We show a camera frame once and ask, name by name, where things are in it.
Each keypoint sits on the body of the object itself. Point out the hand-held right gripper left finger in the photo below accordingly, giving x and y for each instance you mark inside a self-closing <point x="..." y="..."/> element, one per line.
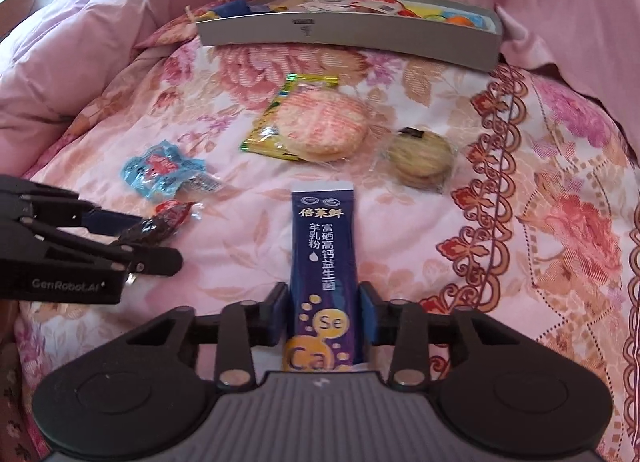
<point x="274" y="314"/>

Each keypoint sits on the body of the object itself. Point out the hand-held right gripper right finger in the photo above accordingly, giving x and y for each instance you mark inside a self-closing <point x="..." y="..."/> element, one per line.
<point x="369" y="314"/>

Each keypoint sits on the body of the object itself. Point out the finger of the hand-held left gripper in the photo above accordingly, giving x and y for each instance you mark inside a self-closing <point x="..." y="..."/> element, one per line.
<point x="155" y="261"/>
<point x="107" y="222"/>

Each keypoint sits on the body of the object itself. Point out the red and dark candy packet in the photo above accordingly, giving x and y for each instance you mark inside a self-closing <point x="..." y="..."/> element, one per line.
<point x="165" y="219"/>

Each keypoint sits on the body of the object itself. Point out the dark blue powder sachet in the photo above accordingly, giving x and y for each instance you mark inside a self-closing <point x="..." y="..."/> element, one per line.
<point x="322" y="252"/>

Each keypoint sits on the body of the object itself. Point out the yellow green biscuit packet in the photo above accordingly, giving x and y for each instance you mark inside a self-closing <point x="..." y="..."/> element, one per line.
<point x="267" y="136"/>

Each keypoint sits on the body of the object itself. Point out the pink round rice cracker packet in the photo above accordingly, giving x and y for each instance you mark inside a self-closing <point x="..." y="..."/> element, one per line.
<point x="320" y="122"/>

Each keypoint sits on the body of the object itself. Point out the grey shallow cardboard box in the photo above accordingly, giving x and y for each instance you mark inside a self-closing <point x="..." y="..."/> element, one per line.
<point x="350" y="37"/>

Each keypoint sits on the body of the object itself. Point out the light blue candy packet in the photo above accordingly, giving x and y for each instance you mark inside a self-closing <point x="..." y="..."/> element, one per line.
<point x="160" y="170"/>

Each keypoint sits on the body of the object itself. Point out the dark floral cloth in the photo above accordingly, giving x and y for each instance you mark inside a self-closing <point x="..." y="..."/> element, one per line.
<point x="15" y="392"/>

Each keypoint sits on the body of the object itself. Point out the floral bedsheet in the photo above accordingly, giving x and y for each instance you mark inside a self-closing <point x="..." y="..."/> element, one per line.
<point x="500" y="222"/>

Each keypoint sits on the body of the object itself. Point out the round pale pastry packet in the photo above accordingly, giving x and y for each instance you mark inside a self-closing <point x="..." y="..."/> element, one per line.
<point x="420" y="158"/>

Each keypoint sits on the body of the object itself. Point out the pink quilt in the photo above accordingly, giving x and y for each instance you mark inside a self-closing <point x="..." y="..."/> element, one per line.
<point x="75" y="52"/>

